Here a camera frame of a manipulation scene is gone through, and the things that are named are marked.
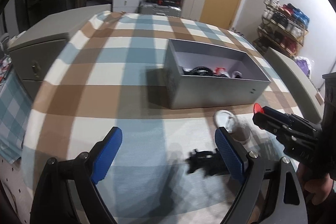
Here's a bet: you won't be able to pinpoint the person's right hand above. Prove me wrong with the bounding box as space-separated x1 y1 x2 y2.
296 163 336 207

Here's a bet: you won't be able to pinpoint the assorted small bottles and packets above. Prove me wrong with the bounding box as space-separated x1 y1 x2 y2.
0 32 12 83

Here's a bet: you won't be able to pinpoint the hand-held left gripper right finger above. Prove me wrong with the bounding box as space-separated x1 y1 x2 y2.
214 127 307 224

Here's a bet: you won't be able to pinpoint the white perforated board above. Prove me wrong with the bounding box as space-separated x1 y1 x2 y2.
0 157 36 224

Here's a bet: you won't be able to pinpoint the silver grey box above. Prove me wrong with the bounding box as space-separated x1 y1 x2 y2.
164 39 272 110

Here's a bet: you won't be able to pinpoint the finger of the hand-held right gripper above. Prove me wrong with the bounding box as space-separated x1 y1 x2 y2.
252 112 292 135
261 105 297 122

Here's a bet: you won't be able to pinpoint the blue checked table cover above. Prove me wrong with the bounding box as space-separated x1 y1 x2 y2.
0 71 34 165

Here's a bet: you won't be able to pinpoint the red black flat box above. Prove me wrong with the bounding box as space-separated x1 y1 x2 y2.
157 0 182 7

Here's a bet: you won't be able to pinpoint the long black hair clip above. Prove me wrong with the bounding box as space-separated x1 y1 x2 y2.
185 149 232 178

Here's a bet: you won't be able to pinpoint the silver ribbed suitcase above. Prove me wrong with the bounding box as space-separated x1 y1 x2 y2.
139 2 182 18

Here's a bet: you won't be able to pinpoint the shoe rack with shoes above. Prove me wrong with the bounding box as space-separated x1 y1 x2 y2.
256 0 310 55

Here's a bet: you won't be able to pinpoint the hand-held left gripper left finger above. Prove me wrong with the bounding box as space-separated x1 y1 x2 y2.
30 126 123 224

